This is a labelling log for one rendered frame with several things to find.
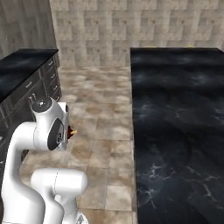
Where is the wide dark grey drawer front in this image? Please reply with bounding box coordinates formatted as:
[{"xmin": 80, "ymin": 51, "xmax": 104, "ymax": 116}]
[{"xmin": 10, "ymin": 71, "xmax": 43, "ymax": 103}]

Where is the dark grey cupboard run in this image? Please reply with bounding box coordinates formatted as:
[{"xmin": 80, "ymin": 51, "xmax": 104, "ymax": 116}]
[{"xmin": 0, "ymin": 52, "xmax": 63, "ymax": 187}]

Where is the small red yellow object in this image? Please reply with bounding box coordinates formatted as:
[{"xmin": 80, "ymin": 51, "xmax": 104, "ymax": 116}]
[{"xmin": 66, "ymin": 124, "xmax": 79, "ymax": 140}]

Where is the silver cupboard door handle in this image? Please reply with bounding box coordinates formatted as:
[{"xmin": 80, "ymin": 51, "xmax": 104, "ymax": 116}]
[{"xmin": 27, "ymin": 93, "xmax": 38, "ymax": 103}]

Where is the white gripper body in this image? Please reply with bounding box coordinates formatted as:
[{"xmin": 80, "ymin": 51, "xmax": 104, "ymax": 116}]
[{"xmin": 58, "ymin": 101, "xmax": 71, "ymax": 144}]

